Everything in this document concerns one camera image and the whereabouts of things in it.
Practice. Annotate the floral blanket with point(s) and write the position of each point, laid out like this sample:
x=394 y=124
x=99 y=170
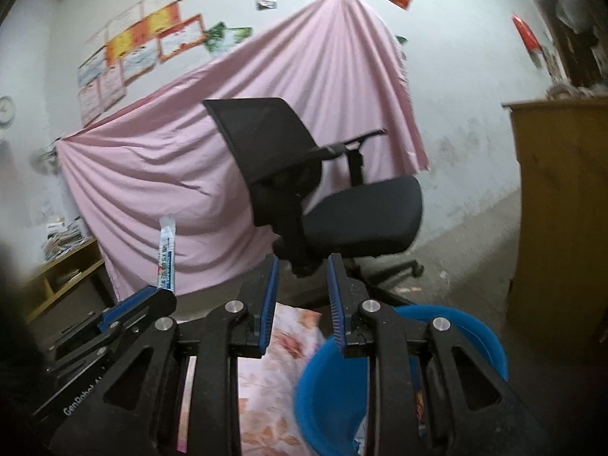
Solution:
x=266 y=389

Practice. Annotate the green photo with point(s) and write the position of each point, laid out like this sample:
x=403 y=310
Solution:
x=216 y=40
x=240 y=33

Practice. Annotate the wooden cabinet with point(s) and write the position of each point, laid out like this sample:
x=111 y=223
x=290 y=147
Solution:
x=565 y=199

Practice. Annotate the round wall clock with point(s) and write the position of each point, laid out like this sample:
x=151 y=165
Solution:
x=4 y=110

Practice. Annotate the crumpled beige cloth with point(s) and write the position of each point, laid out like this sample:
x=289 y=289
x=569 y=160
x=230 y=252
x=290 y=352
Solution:
x=574 y=91

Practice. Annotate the plastic bag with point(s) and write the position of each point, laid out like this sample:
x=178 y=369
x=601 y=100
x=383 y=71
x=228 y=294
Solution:
x=574 y=9

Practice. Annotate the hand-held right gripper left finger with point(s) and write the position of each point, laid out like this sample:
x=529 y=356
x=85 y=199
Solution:
x=267 y=304

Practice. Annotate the wooden shelf desk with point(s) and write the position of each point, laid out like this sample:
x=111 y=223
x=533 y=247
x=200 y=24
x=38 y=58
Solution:
x=61 y=280

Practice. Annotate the black office chair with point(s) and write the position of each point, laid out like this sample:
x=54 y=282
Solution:
x=332 y=218

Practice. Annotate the white stick packet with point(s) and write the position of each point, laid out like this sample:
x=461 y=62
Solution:
x=166 y=256

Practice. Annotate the blue plastic bucket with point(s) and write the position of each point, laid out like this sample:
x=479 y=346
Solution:
x=332 y=389

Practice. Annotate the red hanging ornament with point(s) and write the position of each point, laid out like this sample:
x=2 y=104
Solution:
x=529 y=38

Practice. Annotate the group of wall certificates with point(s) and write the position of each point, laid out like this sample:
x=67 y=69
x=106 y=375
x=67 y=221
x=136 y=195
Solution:
x=133 y=47

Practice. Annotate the stack of books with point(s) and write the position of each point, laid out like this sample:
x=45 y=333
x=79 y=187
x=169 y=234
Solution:
x=64 y=240

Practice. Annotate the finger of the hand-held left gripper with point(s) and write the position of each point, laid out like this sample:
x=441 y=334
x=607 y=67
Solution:
x=76 y=337
x=133 y=306

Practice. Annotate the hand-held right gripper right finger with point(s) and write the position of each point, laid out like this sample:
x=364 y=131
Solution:
x=336 y=308

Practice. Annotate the pink hanging sheet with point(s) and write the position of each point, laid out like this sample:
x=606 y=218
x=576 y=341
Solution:
x=190 y=152

